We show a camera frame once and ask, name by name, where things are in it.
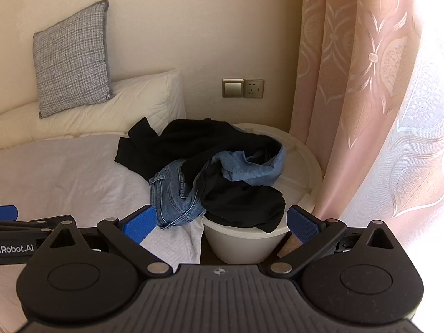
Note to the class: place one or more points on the white round laundry tub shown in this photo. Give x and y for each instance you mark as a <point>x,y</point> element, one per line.
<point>298,166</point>

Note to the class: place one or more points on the blue jeans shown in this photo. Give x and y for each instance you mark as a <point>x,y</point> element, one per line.
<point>173,194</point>

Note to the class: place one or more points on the black garment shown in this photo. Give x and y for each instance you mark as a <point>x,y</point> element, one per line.
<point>194,142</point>
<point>242,204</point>

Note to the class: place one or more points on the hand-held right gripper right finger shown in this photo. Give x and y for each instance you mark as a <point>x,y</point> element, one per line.
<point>305,227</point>

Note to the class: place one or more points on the blue grey garment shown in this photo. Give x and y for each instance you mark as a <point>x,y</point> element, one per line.
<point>242,166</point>

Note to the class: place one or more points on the grey checked cushion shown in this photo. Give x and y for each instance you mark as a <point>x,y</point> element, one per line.
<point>73,59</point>

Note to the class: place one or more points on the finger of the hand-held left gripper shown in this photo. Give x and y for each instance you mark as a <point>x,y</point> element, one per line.
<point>27,227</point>
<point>8,213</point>

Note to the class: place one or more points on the beige wall socket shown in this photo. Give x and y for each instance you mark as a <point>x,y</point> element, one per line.
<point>254,88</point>

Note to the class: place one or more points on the pink patterned curtain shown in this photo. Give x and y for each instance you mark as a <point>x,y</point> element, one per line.
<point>364,76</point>

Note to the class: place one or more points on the white bed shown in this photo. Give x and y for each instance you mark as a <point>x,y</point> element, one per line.
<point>69,173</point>

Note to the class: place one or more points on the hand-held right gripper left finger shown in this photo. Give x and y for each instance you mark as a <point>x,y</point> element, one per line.
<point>138,223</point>

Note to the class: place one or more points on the white pillow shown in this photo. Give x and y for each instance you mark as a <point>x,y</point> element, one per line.
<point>145,100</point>

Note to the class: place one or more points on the beige light switch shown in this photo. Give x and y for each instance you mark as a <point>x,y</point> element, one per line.
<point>232,88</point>

